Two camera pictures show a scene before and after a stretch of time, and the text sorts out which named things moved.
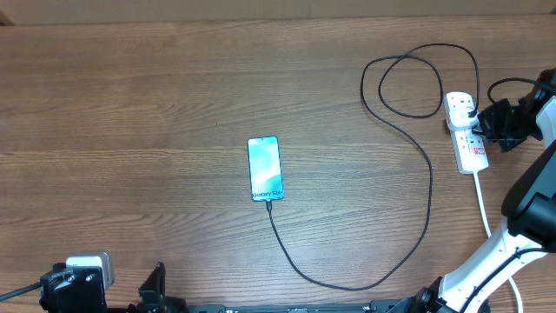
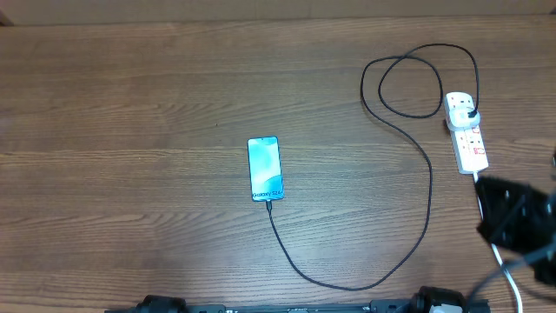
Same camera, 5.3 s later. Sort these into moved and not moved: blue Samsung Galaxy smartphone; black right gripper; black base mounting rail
Moved: black right gripper
Not moved: blue Samsung Galaxy smartphone; black base mounting rail
